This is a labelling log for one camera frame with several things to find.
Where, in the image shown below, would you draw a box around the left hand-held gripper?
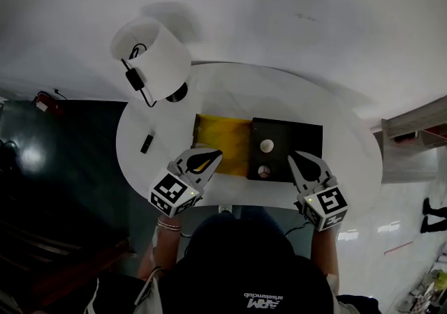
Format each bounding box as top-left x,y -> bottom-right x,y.
148,147 -> 224,218

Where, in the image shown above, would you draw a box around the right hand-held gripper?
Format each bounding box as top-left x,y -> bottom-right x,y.
287,150 -> 349,232

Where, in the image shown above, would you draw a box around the yellow box tray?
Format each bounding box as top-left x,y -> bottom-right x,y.
193,113 -> 253,177

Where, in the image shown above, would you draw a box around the black box lid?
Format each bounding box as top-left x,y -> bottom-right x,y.
247,117 -> 323,183

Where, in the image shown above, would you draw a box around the small black stick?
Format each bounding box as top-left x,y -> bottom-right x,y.
140,133 -> 154,154

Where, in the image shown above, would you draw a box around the person's right forearm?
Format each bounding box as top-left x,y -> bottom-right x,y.
309,228 -> 340,285

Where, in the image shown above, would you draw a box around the person's left forearm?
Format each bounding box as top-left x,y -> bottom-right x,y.
138,216 -> 183,281

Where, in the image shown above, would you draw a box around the white round table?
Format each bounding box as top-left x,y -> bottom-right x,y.
115,61 -> 384,207

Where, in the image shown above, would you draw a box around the person's legs in jeans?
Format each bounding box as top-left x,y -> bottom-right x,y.
240,206 -> 286,233

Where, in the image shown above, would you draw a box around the white table lamp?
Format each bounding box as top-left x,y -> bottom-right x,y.
110,15 -> 192,103

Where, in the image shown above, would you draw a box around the wooden staircase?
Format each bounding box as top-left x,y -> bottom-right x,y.
0,200 -> 133,306

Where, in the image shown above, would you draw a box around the red fire extinguisher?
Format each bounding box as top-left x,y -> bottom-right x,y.
33,91 -> 67,117

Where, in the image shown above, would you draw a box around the gold chain bracelet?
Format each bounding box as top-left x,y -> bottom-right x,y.
156,218 -> 182,232

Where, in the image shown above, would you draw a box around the black lamp cable with switch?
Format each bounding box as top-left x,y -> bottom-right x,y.
121,43 -> 158,108

